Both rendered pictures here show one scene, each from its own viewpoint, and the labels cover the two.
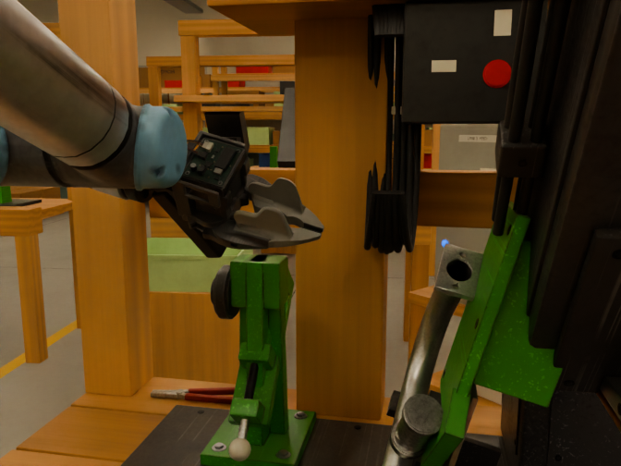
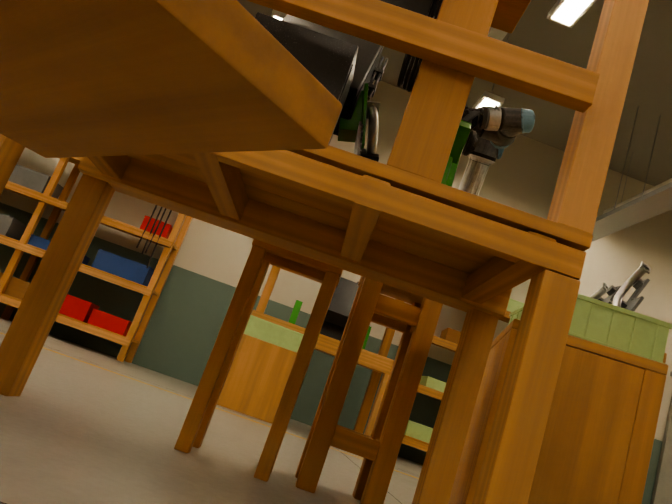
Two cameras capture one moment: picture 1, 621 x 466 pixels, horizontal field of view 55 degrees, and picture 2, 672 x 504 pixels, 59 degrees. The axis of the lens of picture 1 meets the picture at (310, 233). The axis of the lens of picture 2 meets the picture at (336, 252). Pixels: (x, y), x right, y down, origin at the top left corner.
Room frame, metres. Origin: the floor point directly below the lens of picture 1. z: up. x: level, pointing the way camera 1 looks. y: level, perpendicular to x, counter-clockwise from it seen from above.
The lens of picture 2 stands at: (2.29, -0.40, 0.30)
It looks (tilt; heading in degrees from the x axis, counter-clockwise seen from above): 14 degrees up; 170
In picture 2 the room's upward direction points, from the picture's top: 19 degrees clockwise
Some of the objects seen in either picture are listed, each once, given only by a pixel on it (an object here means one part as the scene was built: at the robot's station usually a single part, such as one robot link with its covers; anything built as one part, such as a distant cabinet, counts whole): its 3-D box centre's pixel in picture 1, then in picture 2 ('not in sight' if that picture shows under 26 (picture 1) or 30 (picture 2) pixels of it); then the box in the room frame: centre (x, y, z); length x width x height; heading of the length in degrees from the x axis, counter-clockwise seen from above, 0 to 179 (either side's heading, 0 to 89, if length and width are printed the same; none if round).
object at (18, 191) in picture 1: (18, 203); not in sight; (8.84, 4.40, 0.22); 1.20 x 0.81 x 0.44; 177
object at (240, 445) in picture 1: (242, 433); not in sight; (0.70, 0.09, 0.96); 0.06 x 0.03 x 0.06; 169
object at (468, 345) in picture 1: (513, 312); (353, 118); (0.54, -0.19, 1.17); 0.13 x 0.12 x 0.20; 79
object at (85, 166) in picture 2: not in sight; (296, 226); (0.31, -0.22, 0.82); 1.50 x 0.14 x 0.15; 79
